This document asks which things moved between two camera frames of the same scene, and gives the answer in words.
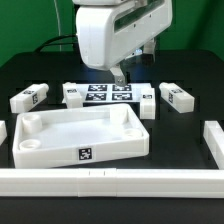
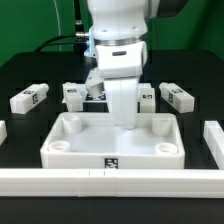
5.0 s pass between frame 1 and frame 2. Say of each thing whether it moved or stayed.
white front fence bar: stayed
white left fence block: stayed
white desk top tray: moved
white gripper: moved
